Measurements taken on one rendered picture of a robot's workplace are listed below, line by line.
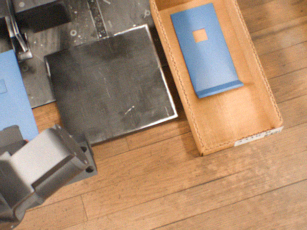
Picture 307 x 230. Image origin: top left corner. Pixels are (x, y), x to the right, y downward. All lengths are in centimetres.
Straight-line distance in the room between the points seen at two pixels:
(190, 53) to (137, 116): 13
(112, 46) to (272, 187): 32
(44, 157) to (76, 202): 31
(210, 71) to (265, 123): 12
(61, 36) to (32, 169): 41
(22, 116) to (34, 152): 25
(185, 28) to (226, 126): 17
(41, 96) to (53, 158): 36
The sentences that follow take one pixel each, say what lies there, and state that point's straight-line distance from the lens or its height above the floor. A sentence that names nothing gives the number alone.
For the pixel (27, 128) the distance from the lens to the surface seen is 83.
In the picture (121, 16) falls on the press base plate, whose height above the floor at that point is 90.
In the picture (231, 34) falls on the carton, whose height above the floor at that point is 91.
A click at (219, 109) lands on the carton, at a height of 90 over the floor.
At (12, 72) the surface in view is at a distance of 85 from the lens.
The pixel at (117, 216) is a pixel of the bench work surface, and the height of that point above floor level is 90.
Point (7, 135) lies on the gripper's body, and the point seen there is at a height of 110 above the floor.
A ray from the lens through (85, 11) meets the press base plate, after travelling 97.
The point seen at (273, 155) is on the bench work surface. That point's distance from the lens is 89.
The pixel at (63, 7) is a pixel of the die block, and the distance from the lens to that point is 91.
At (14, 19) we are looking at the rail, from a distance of 88.
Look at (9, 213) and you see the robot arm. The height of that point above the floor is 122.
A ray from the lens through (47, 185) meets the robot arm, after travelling 61.
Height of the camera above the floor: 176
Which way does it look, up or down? 75 degrees down
